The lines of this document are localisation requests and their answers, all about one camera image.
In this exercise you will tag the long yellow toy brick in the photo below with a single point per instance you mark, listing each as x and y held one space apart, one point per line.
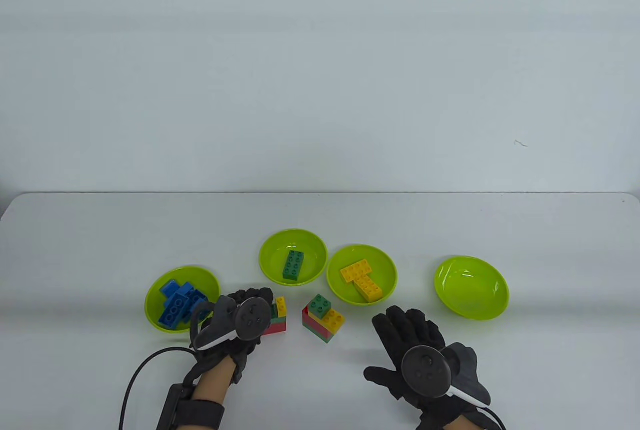
369 289
356 270
332 321

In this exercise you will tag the small yellow toy brick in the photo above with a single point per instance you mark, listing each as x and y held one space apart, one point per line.
281 306

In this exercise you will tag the person's left hand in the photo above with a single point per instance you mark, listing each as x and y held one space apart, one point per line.
247 347

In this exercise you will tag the small green toy brick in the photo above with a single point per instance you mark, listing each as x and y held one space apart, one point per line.
319 305

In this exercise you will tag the small blue toy brick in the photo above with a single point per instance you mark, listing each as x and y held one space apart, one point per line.
201 314
170 287

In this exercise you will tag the lime green plastic bowl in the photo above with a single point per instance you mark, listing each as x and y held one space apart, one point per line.
200 275
315 250
470 287
385 270

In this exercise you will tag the long green toy brick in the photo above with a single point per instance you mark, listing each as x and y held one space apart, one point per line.
280 319
292 265
322 337

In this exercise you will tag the person's right hand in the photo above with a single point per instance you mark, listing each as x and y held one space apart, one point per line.
410 330

